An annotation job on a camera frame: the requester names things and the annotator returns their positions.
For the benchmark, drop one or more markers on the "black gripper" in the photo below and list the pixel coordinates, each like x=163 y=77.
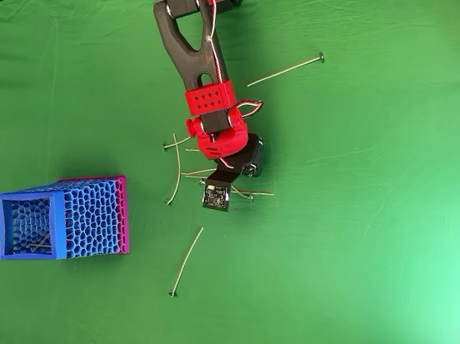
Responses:
x=253 y=155

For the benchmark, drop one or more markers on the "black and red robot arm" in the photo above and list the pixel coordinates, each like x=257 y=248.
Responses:
x=185 y=57

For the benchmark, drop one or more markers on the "curved vertical thin stick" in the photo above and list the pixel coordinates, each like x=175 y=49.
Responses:
x=168 y=202

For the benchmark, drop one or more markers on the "blue and magenta lattice basket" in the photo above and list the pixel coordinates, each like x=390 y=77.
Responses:
x=90 y=218

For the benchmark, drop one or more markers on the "green table cloth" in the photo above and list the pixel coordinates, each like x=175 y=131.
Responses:
x=331 y=235

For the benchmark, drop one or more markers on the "black gripper camera mount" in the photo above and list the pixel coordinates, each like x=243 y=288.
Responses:
x=215 y=197

